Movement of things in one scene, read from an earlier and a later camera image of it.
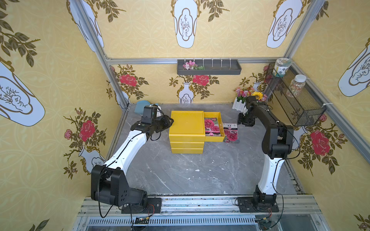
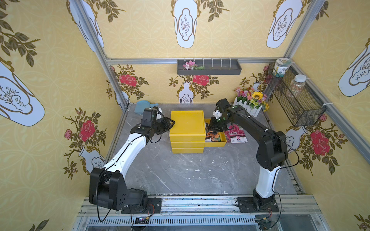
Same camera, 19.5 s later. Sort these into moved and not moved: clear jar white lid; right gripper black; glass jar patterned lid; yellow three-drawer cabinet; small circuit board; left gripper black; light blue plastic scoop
Moved: right gripper black
Not moved: yellow three-drawer cabinet; small circuit board; glass jar patterned lid; left gripper black; light blue plastic scoop; clear jar white lid
